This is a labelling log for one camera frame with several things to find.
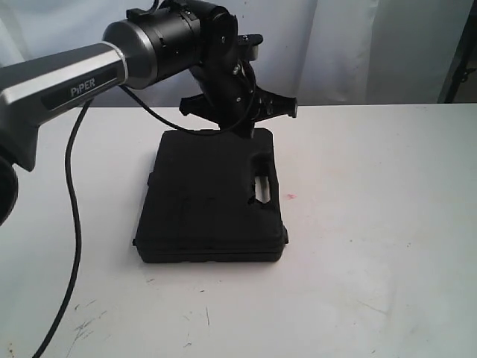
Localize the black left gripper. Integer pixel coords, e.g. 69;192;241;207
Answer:
178;55;298;139

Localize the black plastic tool case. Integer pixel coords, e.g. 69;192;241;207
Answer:
133;128;288;264

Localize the left robot arm silver black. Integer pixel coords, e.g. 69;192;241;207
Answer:
1;1;297;219

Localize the white backdrop curtain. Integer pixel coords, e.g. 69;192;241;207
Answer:
1;1;472;105

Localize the black stand pole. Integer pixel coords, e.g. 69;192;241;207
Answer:
439;1;476;104

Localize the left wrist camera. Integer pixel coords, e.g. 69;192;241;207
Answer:
238;34;263;62

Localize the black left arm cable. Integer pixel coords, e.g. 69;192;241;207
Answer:
33;59;258;358

